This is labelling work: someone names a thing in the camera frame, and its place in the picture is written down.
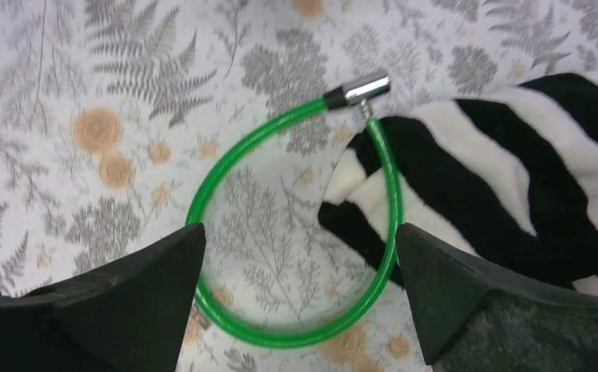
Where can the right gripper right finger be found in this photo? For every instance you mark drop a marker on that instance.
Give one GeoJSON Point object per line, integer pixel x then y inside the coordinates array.
{"type": "Point", "coordinates": [472, 315]}

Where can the black white striped cloth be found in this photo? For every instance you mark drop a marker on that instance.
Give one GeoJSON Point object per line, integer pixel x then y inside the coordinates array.
{"type": "Point", "coordinates": [511, 177]}

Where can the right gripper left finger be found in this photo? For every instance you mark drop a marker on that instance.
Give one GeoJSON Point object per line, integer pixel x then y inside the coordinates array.
{"type": "Point", "coordinates": [127, 315]}

